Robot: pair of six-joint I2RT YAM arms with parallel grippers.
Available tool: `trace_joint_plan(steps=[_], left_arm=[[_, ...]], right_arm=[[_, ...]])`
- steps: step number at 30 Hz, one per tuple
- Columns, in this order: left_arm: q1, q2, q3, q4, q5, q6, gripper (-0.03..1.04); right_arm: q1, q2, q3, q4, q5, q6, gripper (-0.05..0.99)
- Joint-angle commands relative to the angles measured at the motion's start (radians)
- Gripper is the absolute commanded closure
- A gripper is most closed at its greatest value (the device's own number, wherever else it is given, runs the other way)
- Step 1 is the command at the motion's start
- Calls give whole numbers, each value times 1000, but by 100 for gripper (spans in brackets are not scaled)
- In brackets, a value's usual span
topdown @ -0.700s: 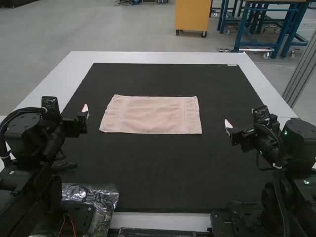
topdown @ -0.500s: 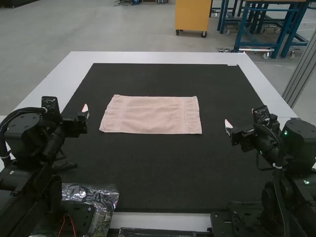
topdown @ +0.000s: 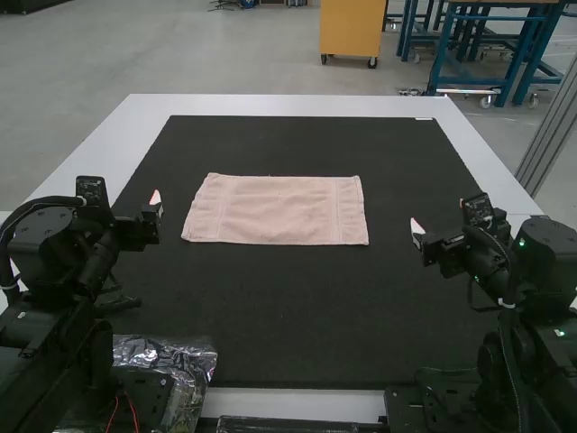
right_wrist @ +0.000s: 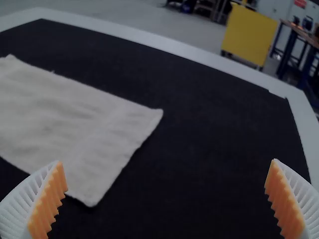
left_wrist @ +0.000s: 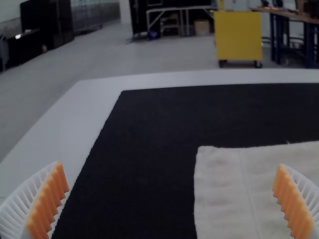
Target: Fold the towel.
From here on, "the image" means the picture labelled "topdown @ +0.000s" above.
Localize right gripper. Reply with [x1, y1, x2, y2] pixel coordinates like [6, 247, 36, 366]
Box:
[409, 217, 475, 279]

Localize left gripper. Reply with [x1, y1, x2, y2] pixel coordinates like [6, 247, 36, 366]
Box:
[112, 189, 165, 252]

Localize pale towel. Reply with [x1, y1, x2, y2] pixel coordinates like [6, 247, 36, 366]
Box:
[180, 172, 371, 247]

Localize silver foil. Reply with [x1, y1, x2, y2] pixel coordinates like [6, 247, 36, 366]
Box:
[110, 333, 219, 432]

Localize black mat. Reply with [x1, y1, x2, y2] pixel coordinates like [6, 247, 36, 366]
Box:
[96, 115, 511, 390]

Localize yellow wheeled cabinet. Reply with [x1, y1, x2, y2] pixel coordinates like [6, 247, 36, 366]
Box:
[319, 0, 389, 69]

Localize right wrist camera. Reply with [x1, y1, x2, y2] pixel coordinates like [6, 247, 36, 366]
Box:
[459, 192, 498, 229]

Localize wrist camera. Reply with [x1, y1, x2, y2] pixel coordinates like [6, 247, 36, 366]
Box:
[459, 192, 498, 229]
[75, 175, 112, 212]

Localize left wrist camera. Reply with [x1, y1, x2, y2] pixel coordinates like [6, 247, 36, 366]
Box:
[75, 175, 112, 212]

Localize aluminium profile post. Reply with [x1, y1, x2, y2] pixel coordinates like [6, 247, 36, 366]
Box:
[514, 58, 577, 200]

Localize blue frame workbench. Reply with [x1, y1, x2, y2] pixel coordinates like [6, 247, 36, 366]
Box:
[426, 0, 565, 109]
[396, 0, 452, 64]

